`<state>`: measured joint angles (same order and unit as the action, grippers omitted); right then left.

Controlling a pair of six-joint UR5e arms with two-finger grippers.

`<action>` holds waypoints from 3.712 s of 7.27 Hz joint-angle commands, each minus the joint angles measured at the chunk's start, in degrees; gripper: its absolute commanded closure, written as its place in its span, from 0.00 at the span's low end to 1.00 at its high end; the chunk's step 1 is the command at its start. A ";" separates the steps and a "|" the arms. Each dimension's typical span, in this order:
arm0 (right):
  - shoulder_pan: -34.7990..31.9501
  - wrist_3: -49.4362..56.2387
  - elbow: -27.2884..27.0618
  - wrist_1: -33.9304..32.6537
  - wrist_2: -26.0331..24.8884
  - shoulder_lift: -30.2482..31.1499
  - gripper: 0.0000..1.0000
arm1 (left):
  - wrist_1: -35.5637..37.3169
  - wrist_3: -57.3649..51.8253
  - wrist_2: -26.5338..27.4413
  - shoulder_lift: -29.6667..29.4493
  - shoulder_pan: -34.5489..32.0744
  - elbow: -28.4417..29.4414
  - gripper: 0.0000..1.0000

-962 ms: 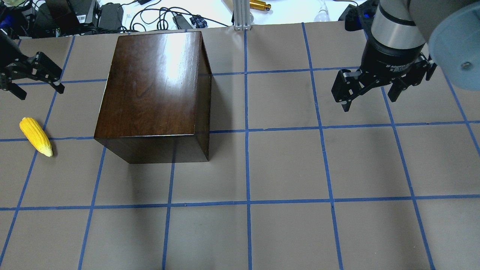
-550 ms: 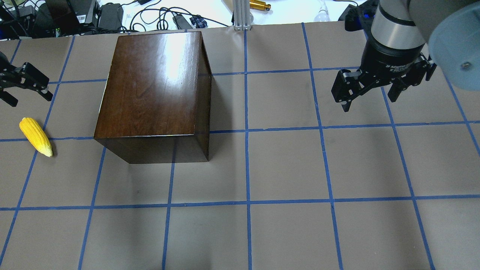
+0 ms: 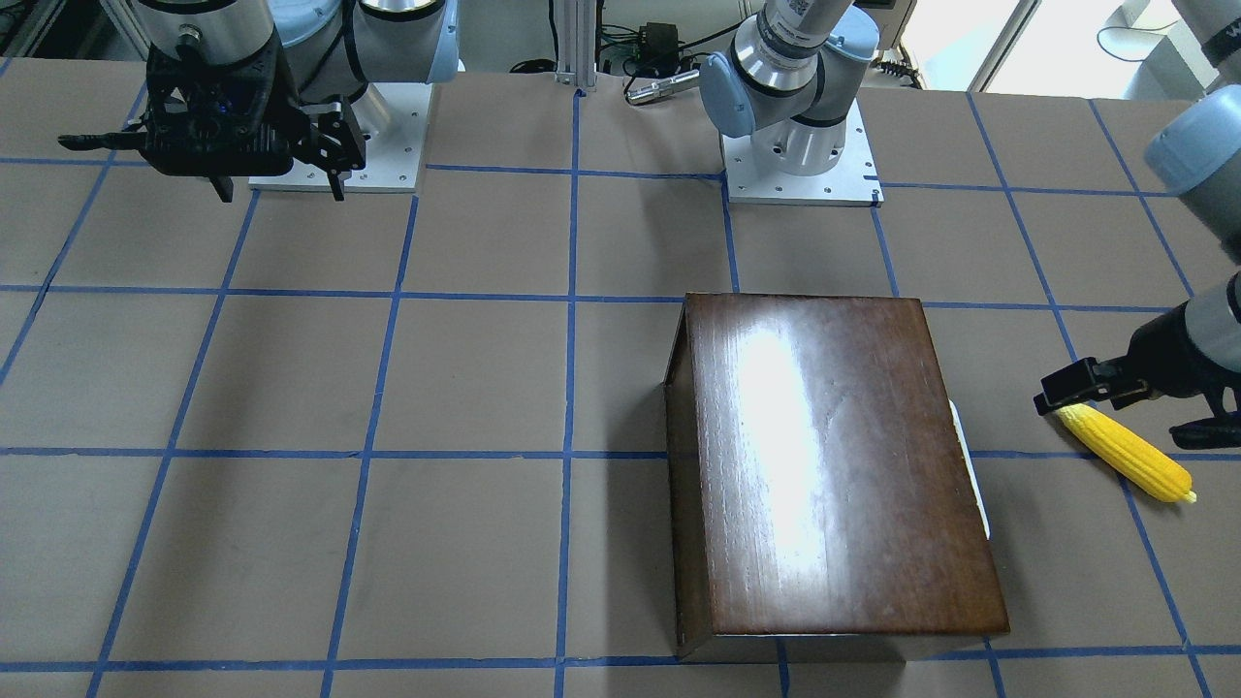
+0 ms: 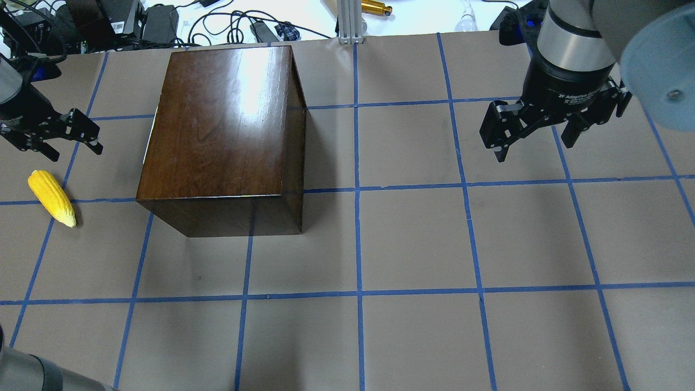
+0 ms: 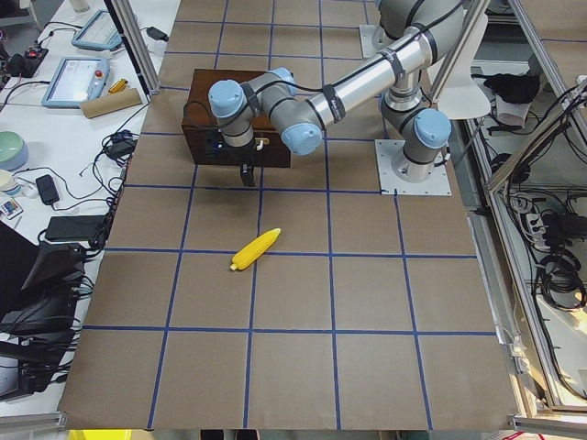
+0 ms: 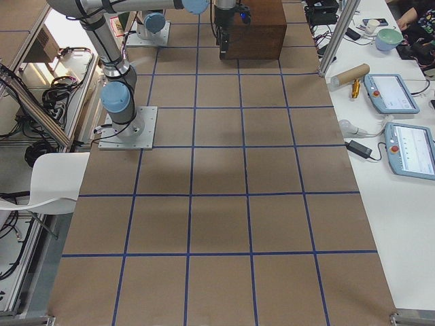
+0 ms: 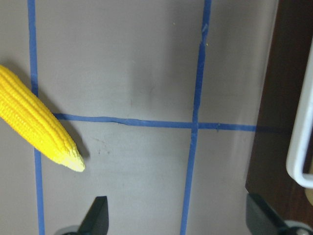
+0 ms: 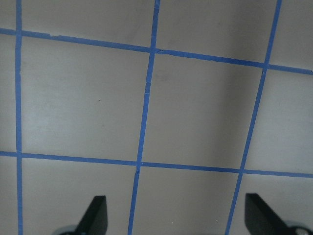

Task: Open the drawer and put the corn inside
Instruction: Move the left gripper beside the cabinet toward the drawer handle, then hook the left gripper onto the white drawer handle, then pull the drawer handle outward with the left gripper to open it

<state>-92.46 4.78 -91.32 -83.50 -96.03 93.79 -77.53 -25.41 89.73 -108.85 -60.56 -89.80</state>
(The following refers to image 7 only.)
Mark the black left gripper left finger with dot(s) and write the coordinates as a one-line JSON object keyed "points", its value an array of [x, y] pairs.
{"points": [[96, 221]]}

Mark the wooden drawer with white handle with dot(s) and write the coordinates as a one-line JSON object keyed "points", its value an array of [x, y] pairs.
{"points": [[288, 56]]}

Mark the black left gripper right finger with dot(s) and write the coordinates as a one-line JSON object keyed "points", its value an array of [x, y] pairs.
{"points": [[261, 219]]}

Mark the yellow toy corn cob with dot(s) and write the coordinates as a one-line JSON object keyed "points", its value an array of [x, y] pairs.
{"points": [[31, 119]]}

